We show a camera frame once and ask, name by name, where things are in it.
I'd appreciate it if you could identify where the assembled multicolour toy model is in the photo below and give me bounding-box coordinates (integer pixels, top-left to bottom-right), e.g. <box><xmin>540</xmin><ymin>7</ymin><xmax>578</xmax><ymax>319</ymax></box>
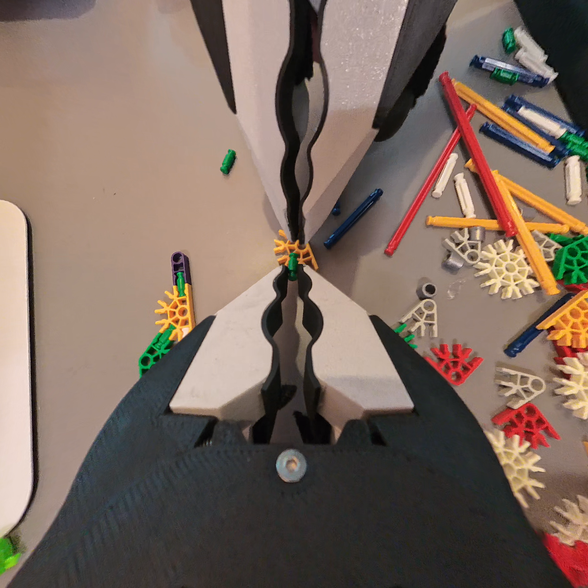
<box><xmin>138</xmin><ymin>250</ymin><xmax>197</xmax><ymax>377</ymax></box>

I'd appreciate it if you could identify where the yellow half-circle connector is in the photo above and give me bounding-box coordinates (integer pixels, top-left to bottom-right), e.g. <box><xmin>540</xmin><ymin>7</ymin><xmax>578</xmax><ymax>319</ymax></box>
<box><xmin>273</xmin><ymin>230</ymin><xmax>319</xmax><ymax>271</ymax></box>

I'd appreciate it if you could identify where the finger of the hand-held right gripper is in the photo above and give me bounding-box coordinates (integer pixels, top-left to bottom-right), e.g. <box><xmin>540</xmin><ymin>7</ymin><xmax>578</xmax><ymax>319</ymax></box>
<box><xmin>300</xmin><ymin>0</ymin><xmax>409</xmax><ymax>240</ymax></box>
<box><xmin>223</xmin><ymin>0</ymin><xmax>296</xmax><ymax>240</ymax></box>

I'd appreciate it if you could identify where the pile of colourful toy pieces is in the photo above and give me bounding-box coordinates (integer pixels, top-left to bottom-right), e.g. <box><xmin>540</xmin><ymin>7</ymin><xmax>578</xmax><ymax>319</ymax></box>
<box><xmin>324</xmin><ymin>25</ymin><xmax>588</xmax><ymax>588</ymax></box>

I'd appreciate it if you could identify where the black perforated office chair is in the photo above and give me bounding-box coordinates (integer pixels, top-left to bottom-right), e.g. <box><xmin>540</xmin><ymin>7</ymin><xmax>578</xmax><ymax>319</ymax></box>
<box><xmin>512</xmin><ymin>0</ymin><xmax>588</xmax><ymax>113</ymax></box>

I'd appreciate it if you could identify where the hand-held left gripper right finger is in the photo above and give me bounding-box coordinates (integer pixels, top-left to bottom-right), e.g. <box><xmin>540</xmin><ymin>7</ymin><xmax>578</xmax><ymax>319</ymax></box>
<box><xmin>295</xmin><ymin>268</ymin><xmax>415</xmax><ymax>443</ymax></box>

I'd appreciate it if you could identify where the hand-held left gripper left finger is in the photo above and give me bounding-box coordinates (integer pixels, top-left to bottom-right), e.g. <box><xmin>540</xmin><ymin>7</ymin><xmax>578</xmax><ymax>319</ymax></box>
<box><xmin>168</xmin><ymin>268</ymin><xmax>296</xmax><ymax>443</ymax></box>

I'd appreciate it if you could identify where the bright green plastic piece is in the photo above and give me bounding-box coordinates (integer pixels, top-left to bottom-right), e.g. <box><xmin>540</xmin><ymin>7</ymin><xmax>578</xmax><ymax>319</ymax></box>
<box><xmin>0</xmin><ymin>537</ymin><xmax>23</xmax><ymax>571</ymax></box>

